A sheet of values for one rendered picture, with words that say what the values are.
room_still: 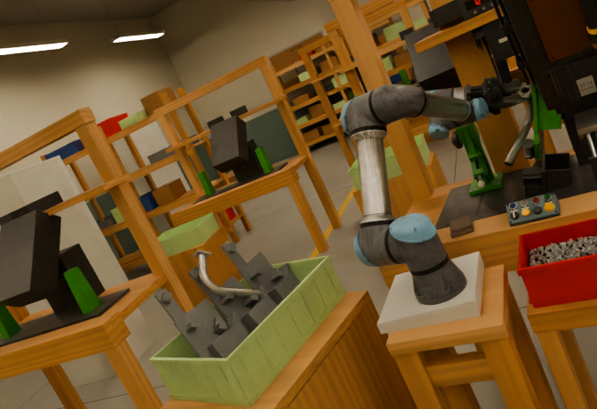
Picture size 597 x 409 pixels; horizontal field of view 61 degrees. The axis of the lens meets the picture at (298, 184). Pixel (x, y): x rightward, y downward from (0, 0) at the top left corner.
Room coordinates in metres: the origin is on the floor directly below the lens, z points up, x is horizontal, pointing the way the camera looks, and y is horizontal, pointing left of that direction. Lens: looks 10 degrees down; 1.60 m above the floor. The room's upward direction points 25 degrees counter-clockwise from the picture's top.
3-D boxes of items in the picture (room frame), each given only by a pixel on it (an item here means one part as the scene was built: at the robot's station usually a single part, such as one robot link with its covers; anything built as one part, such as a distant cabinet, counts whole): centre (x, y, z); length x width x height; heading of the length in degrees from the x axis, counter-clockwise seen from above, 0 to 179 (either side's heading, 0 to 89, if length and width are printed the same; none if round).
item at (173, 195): (7.47, 2.11, 1.13); 2.48 x 0.54 x 2.27; 66
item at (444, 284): (1.37, -0.24, 0.94); 0.15 x 0.15 x 0.10
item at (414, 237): (1.38, -0.23, 1.06); 0.13 x 0.12 x 0.14; 41
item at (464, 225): (1.68, -0.45, 0.91); 0.10 x 0.08 x 0.03; 159
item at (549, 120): (1.68, -0.87, 1.17); 0.13 x 0.12 x 0.20; 59
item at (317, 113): (11.62, -1.85, 1.11); 3.01 x 0.54 x 2.23; 66
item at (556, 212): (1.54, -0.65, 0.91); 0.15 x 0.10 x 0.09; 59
